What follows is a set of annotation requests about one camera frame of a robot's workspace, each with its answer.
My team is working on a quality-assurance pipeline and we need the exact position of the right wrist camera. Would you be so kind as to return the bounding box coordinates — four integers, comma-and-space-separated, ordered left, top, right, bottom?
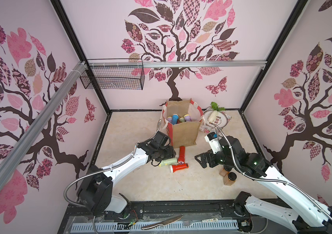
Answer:
205, 132, 222, 154

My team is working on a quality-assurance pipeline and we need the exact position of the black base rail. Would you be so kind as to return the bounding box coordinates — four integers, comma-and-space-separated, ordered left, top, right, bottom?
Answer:
65, 199, 243, 220

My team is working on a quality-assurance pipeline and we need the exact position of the white toy radish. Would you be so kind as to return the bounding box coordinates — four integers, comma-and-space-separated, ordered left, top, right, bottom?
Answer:
208, 102, 225, 122

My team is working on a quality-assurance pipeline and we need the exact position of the blue flashlight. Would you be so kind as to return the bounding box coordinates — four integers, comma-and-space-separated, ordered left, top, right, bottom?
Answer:
171, 114, 179, 125

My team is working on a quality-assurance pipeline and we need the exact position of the black wire basket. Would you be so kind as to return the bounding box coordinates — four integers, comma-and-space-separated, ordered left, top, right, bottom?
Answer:
80, 58, 145, 90

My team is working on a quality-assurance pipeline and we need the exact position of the diagonal aluminium rail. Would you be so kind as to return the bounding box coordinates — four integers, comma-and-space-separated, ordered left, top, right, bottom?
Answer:
0, 61, 88, 191

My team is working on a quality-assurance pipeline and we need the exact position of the brown jute tote bag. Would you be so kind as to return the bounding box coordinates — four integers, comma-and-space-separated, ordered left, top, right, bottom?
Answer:
161, 99, 203, 148

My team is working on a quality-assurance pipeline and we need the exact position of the grey slotted cable duct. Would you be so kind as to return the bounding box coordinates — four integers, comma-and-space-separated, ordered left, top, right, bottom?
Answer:
70, 219, 240, 234

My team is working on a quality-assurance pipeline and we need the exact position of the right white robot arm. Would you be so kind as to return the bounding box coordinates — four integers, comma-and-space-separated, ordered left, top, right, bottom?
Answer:
195, 125, 332, 234

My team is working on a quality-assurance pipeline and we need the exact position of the red flashlight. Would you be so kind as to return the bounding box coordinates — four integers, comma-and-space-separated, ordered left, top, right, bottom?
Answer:
169, 163, 189, 173
178, 146, 185, 164

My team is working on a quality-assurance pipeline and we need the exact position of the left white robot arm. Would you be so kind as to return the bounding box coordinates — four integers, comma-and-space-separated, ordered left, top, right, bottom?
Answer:
63, 120, 176, 219

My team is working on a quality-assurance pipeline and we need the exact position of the horizontal aluminium rail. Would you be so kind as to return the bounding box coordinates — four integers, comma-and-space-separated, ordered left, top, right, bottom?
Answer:
89, 60, 267, 68

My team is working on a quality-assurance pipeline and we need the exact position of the spice jar black lid rear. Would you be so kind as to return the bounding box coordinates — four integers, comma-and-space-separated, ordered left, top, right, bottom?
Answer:
219, 167, 231, 177

